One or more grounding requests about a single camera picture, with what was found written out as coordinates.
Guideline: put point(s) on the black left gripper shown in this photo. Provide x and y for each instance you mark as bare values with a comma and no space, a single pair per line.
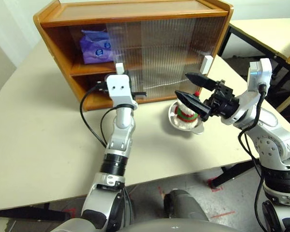
130,83

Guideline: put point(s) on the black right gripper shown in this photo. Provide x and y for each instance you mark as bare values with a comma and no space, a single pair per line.
222,101

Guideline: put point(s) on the purple tissue box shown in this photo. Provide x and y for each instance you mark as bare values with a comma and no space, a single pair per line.
94,48

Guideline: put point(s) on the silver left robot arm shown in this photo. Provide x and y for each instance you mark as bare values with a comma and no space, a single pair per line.
118,142

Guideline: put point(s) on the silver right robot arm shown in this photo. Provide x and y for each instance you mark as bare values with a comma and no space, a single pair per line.
275,135

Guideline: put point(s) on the white plush toy red green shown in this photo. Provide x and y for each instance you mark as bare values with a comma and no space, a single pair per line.
186,115

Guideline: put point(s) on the white toy bowl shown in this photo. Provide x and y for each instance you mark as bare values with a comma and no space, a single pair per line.
183,127

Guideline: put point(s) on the brown wooden cabinet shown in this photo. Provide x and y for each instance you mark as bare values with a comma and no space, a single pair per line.
135,9

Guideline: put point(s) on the ribbed translucent sliding door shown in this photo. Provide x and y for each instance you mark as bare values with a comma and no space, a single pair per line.
207,36
135,48

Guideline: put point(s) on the cream side table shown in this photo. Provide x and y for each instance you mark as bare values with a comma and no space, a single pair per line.
256,31

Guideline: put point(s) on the black table leg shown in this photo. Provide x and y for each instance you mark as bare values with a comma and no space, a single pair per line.
232,172

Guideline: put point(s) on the dark grey rounded shape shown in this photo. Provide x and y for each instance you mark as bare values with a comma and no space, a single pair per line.
183,205

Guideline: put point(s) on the grey robot torso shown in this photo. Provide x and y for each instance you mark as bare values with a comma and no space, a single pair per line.
147,226

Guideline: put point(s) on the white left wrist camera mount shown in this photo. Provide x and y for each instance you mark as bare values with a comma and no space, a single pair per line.
118,94

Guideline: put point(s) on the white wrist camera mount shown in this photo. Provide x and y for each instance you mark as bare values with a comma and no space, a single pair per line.
265,70
118,94

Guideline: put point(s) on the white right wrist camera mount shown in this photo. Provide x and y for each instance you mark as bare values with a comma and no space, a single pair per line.
265,70

